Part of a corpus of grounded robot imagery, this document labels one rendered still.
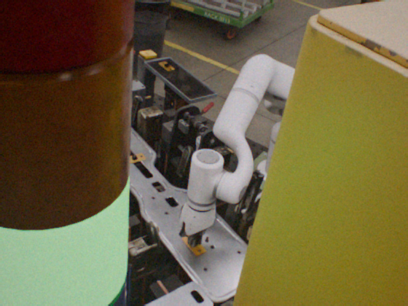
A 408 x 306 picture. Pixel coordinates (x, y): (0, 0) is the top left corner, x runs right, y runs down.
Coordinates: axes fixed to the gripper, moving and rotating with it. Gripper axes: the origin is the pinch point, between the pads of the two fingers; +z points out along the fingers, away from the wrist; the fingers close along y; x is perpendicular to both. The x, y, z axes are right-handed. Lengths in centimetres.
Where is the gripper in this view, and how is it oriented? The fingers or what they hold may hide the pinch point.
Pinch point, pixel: (194, 238)
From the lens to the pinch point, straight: 139.2
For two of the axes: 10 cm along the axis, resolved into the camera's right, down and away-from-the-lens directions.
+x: 5.8, 5.5, -6.0
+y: -8.0, 2.7, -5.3
